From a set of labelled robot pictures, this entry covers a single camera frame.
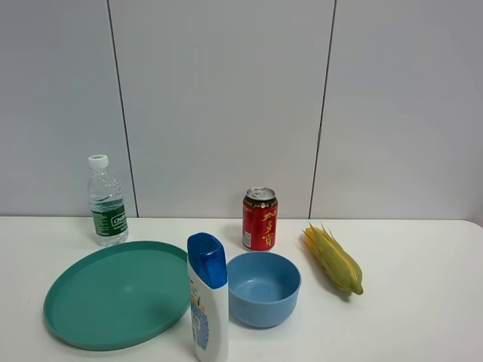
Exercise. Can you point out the white blue shampoo bottle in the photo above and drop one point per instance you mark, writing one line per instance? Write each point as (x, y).
(209, 297)

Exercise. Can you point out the red drink can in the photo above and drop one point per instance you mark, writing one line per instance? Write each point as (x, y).
(260, 212)

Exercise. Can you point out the blue plastic bowl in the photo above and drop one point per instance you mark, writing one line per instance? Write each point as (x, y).
(263, 288)

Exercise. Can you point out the yellow green corn cob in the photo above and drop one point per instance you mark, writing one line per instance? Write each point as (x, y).
(343, 271)

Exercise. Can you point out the clear plastic water bottle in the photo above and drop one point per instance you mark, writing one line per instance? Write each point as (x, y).
(106, 203)

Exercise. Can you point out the green round plate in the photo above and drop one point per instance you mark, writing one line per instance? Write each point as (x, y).
(119, 296)

